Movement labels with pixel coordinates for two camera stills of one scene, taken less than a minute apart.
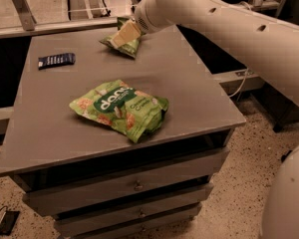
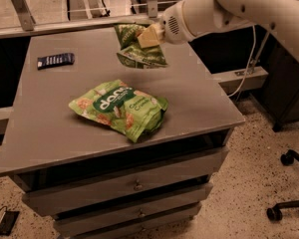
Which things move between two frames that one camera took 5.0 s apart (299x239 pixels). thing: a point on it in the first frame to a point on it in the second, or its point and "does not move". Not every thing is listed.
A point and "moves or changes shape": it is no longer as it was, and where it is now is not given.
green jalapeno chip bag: (127, 38) moves or changes shape
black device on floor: (7, 222) does not move
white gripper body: (145, 18) to (171, 27)
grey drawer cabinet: (94, 178) does not move
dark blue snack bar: (61, 60) does not move
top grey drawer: (89, 190) does not move
